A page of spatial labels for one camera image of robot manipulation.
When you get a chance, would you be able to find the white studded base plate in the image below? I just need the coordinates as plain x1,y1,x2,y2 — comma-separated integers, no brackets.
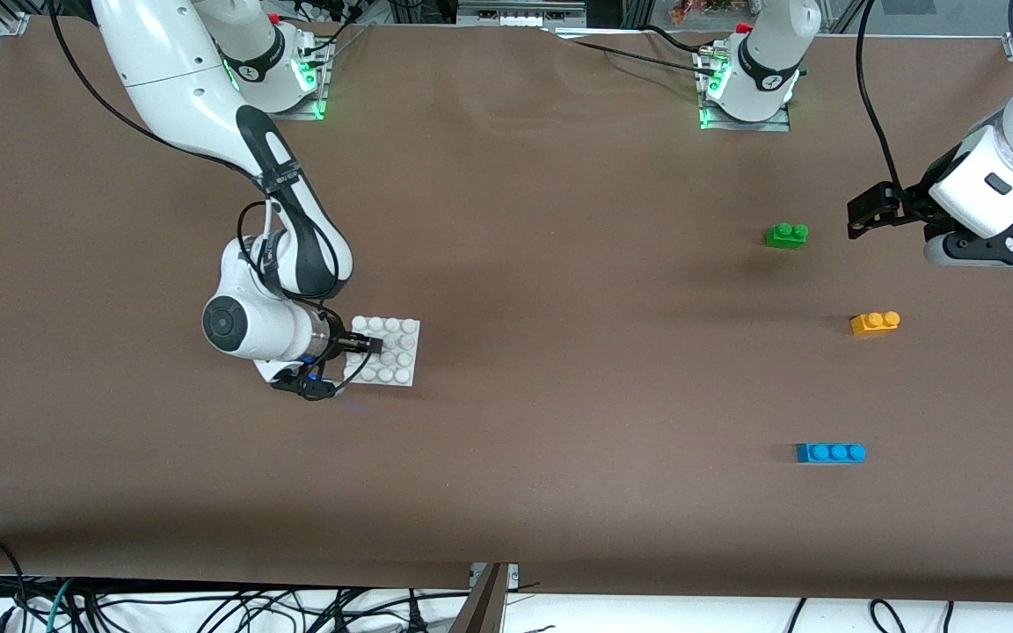
342,316,421,389

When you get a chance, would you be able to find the yellow two-stud block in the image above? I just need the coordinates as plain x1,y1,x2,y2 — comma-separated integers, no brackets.
850,311,901,337

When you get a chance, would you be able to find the green two-stud block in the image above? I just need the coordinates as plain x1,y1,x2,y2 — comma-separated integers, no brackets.
765,222,810,251

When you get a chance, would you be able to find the blue three-stud block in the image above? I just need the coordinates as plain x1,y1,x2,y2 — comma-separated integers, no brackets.
796,442,867,464

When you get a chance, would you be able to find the brown table cover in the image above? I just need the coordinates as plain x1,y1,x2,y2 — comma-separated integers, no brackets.
0,13,1013,603

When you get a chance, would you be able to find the dark table support beam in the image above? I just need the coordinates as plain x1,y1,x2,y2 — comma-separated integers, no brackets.
448,563,510,633

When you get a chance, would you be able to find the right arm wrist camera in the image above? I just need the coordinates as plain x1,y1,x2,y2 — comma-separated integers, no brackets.
273,367,339,402

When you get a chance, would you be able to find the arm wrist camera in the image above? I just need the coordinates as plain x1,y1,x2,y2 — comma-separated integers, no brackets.
922,200,1013,270
273,367,339,402

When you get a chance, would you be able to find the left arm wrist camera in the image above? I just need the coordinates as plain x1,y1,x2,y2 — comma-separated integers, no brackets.
922,200,1013,270

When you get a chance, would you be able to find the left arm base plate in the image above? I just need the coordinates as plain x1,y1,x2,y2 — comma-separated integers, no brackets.
696,44,793,133

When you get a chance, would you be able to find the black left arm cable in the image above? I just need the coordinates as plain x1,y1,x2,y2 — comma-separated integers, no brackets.
855,0,905,199

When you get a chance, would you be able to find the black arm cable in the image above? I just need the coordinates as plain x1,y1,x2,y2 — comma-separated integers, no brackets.
855,0,905,199
47,0,358,304

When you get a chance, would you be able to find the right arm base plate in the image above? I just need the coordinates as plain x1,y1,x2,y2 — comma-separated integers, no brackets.
234,31,333,121

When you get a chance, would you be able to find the silver table edge bracket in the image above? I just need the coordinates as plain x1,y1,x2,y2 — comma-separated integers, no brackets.
470,563,521,592

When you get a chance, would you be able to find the black cable on table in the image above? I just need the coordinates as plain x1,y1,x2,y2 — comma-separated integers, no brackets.
555,25,718,80

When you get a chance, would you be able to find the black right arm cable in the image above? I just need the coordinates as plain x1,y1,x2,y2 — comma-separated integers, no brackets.
47,0,358,304

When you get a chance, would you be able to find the teal floor cable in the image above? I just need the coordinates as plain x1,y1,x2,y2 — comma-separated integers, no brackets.
27,578,77,633

